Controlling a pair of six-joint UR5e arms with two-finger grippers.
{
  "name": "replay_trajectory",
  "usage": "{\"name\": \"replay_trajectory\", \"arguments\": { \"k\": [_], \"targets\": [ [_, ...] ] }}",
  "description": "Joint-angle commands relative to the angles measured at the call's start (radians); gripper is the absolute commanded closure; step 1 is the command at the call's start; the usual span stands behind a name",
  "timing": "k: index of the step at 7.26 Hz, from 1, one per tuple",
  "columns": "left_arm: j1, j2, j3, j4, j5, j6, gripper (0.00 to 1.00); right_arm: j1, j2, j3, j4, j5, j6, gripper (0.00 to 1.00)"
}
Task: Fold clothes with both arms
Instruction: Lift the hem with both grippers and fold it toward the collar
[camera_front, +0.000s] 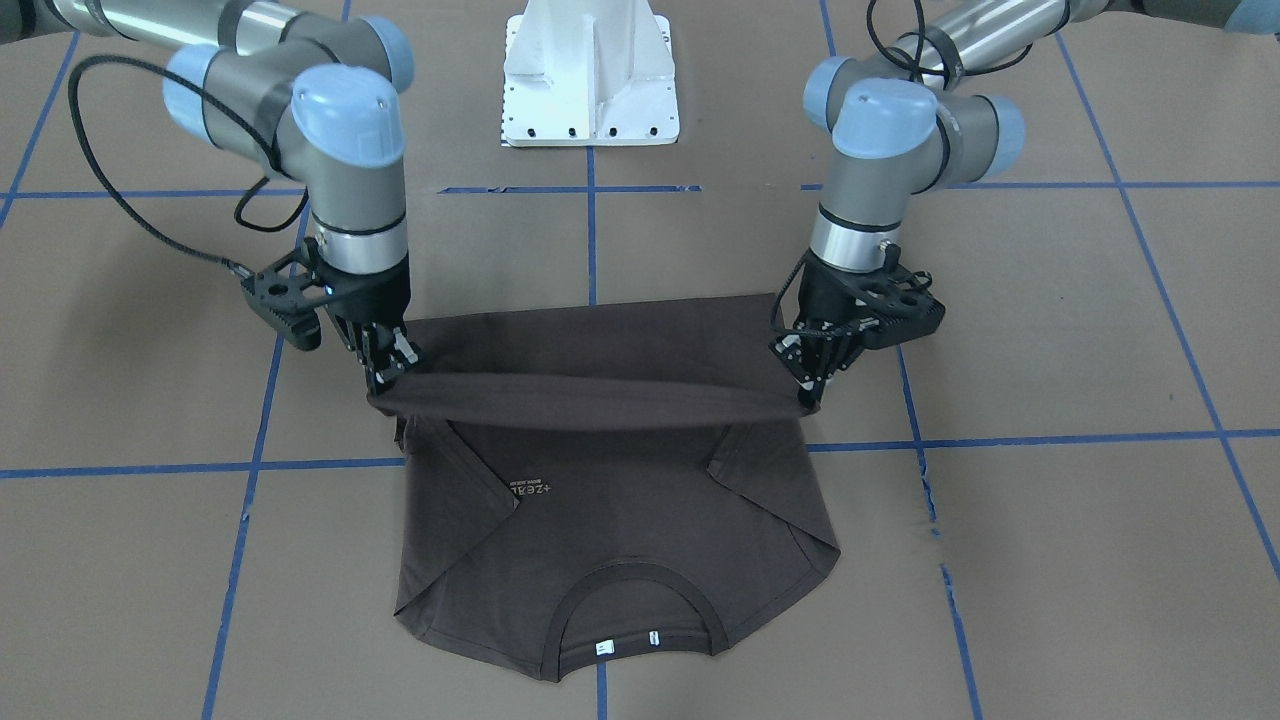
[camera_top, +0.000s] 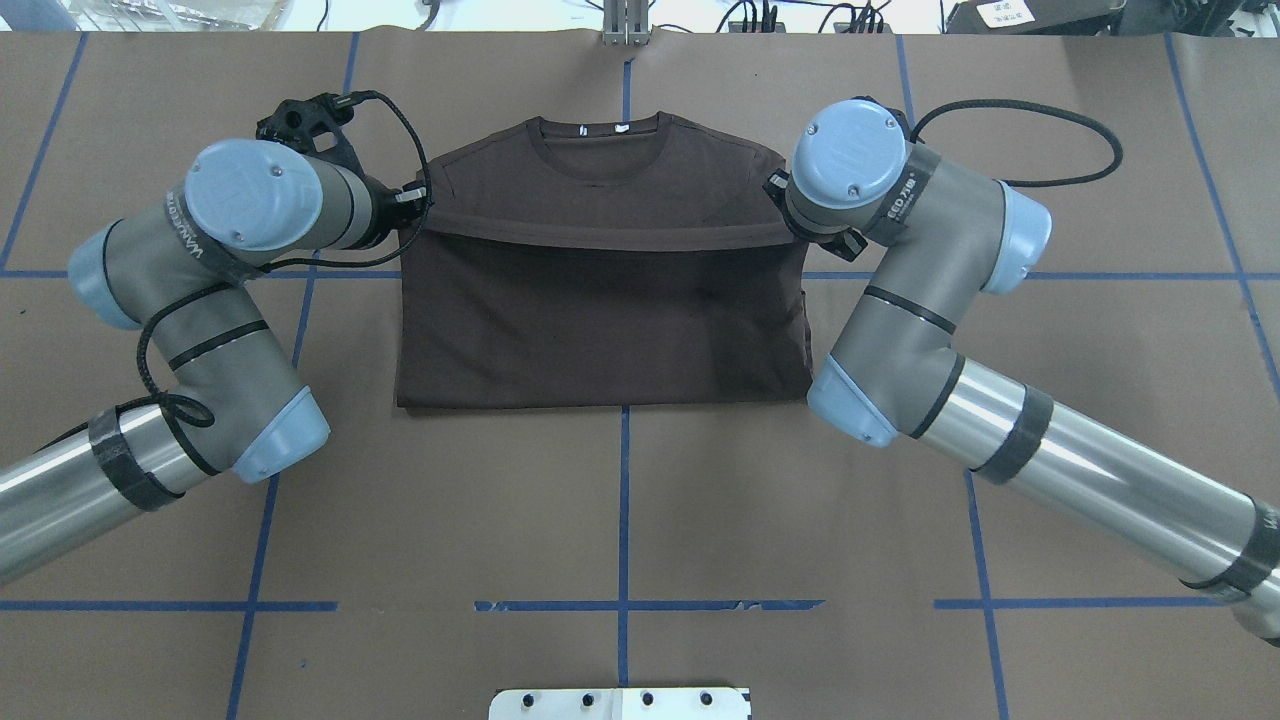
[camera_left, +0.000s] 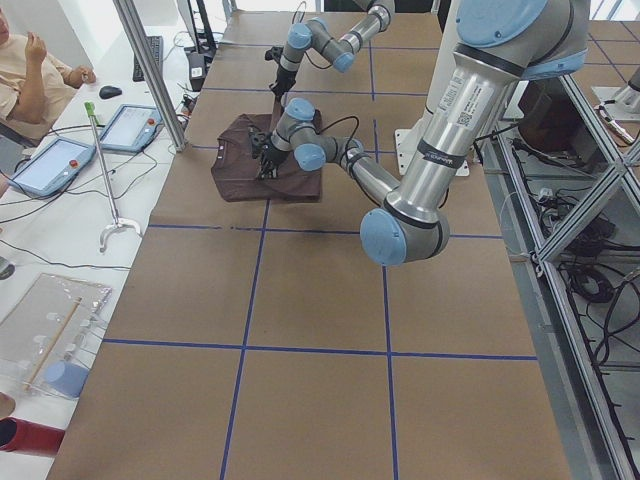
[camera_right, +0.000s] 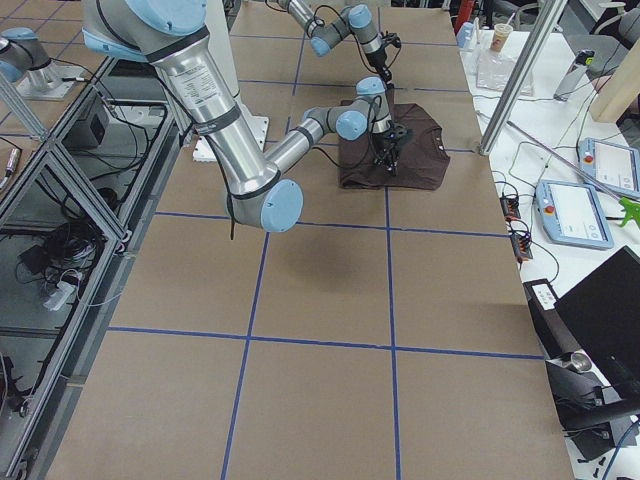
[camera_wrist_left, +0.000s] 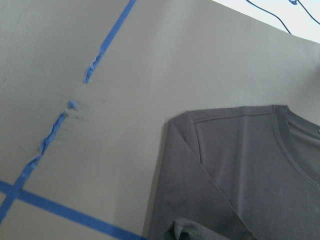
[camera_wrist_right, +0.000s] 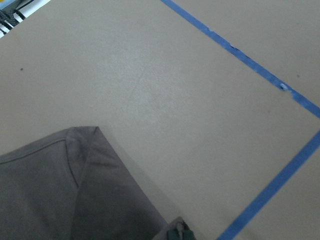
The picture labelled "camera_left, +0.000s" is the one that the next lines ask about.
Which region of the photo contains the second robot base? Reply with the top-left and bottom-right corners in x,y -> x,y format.
592,69 -> 639,122

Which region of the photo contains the metal reacher grabber tool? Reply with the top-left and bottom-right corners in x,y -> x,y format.
84,101 -> 142,253

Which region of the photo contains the black computer mouse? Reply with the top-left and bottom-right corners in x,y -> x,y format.
99,85 -> 122,100

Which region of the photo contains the far blue teach pendant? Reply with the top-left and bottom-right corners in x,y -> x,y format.
100,104 -> 163,154

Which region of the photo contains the light blue plastic cup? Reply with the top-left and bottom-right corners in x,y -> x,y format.
44,361 -> 89,398

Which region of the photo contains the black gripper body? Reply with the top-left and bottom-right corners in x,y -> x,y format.
259,141 -> 289,172
272,67 -> 297,94

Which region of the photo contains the black box with label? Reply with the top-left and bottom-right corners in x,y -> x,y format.
187,52 -> 207,92

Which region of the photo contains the blue teach pendant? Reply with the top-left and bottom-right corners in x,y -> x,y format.
100,104 -> 163,154
9,137 -> 96,197

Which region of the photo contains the near blue teach pendant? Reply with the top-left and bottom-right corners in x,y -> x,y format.
9,137 -> 96,197

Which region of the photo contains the aluminium frame post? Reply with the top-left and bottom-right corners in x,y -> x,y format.
113,0 -> 186,152

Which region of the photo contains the black power box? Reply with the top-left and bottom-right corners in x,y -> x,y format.
518,79 -> 584,159

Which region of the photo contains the dark brown t-shirt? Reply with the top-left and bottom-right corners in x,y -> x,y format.
211,114 -> 322,202

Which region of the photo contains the person in beige shirt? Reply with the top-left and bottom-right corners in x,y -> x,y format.
1,16 -> 96,145

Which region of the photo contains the aluminium frame cage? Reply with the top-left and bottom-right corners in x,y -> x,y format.
476,65 -> 639,479

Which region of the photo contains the black keyboard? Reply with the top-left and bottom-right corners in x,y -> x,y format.
132,35 -> 165,83

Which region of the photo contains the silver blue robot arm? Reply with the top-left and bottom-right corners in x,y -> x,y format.
258,1 -> 590,266
265,0 -> 396,107

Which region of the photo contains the clear plastic tray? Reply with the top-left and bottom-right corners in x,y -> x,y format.
1,274 -> 112,399

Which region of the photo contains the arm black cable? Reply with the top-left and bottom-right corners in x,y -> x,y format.
316,115 -> 366,166
289,0 -> 336,69

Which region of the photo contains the wooden stick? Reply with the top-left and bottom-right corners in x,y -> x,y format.
25,297 -> 82,390

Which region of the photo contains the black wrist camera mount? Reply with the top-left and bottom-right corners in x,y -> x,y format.
264,46 -> 283,63
248,128 -> 269,152

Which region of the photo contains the red cylinder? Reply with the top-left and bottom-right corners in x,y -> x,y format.
1,417 -> 65,457

